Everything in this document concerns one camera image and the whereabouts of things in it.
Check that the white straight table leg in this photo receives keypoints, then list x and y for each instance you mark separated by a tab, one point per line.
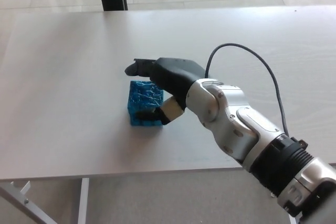
83	203

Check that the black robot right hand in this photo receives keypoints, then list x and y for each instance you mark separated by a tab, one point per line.
173	74

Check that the white diagonal table brace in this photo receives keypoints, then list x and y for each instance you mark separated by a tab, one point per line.
23	205

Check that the white metal table bracket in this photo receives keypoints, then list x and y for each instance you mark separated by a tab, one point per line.
25	187

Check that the blue foil-wrapped cube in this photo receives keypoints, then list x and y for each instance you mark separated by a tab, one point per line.
143	95

